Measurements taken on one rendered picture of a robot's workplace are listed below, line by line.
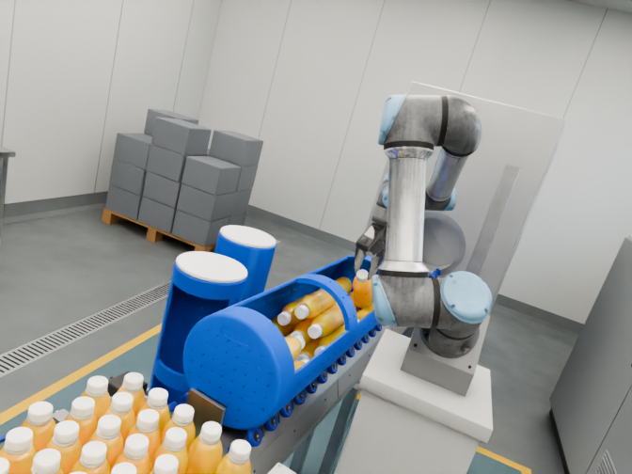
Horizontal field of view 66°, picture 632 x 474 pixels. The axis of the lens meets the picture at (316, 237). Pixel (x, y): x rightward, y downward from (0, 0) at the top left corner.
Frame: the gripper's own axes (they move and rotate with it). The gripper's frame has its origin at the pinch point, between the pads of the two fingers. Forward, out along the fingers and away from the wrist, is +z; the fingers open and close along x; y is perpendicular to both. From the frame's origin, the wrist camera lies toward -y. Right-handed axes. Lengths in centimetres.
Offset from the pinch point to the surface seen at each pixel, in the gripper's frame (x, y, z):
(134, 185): 304, 196, 75
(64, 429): 13, -101, 14
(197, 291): 52, -17, 25
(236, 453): -12, -84, 14
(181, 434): -1, -88, 14
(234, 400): 2, -64, 20
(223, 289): 45, -12, 23
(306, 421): -8, -36, 36
